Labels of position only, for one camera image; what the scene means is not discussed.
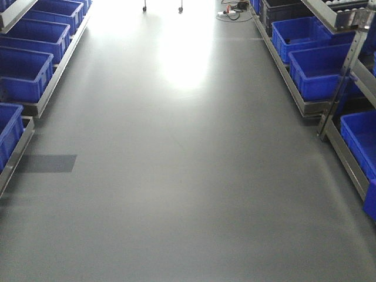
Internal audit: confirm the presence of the blue crate rack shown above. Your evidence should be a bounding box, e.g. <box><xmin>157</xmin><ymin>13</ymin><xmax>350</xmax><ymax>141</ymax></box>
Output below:
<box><xmin>288</xmin><ymin>43</ymin><xmax>350</xmax><ymax>102</ymax></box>
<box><xmin>1</xmin><ymin>103</ymin><xmax>24</xmax><ymax>172</ymax></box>
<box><xmin>27</xmin><ymin>1</ymin><xmax>86</xmax><ymax>35</ymax></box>
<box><xmin>1</xmin><ymin>46</ymin><xmax>53</xmax><ymax>103</ymax></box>
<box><xmin>340</xmin><ymin>110</ymin><xmax>375</xmax><ymax>180</ymax></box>
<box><xmin>1</xmin><ymin>19</ymin><xmax>71</xmax><ymax>65</ymax></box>
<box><xmin>271</xmin><ymin>16</ymin><xmax>355</xmax><ymax>64</ymax></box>

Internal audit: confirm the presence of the right steel flow rack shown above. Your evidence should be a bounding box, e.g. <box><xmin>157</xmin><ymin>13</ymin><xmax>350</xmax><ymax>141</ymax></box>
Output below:
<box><xmin>250</xmin><ymin>1</ymin><xmax>375</xmax><ymax>199</ymax></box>

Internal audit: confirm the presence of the left steel flow rack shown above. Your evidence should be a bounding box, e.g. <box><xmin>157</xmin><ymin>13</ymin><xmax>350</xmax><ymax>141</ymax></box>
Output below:
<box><xmin>1</xmin><ymin>1</ymin><xmax>92</xmax><ymax>192</ymax></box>

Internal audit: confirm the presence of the steel flow rack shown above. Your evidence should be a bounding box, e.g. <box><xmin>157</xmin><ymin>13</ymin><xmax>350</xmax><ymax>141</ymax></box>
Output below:
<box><xmin>250</xmin><ymin>1</ymin><xmax>375</xmax><ymax>199</ymax></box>
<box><xmin>1</xmin><ymin>1</ymin><xmax>92</xmax><ymax>192</ymax></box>

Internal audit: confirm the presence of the dark crate right rack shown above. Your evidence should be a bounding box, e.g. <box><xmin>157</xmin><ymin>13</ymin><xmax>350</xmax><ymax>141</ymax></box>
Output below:
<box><xmin>259</xmin><ymin>0</ymin><xmax>313</xmax><ymax>37</ymax></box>

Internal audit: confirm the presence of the blue crate right rack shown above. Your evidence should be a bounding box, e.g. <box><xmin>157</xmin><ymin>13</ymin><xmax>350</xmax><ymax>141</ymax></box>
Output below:
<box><xmin>340</xmin><ymin>110</ymin><xmax>375</xmax><ymax>180</ymax></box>
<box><xmin>288</xmin><ymin>43</ymin><xmax>350</xmax><ymax>102</ymax></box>
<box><xmin>271</xmin><ymin>16</ymin><xmax>355</xmax><ymax>64</ymax></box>

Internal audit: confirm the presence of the blue crate left rack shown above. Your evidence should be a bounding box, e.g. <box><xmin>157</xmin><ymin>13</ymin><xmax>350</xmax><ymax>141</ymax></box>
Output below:
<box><xmin>1</xmin><ymin>46</ymin><xmax>53</xmax><ymax>103</ymax></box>
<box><xmin>1</xmin><ymin>19</ymin><xmax>71</xmax><ymax>65</ymax></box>
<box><xmin>27</xmin><ymin>1</ymin><xmax>86</xmax><ymax>35</ymax></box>
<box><xmin>1</xmin><ymin>103</ymin><xmax>24</xmax><ymax>172</ymax></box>

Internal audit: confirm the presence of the small blue parts bin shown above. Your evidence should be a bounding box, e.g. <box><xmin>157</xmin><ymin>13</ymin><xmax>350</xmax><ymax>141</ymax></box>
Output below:
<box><xmin>362</xmin><ymin>179</ymin><xmax>376</xmax><ymax>221</ymax></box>

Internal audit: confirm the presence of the white power strip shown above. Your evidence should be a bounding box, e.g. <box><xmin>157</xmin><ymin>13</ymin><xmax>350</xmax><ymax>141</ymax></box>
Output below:
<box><xmin>217</xmin><ymin>10</ymin><xmax>236</xmax><ymax>17</ymax></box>

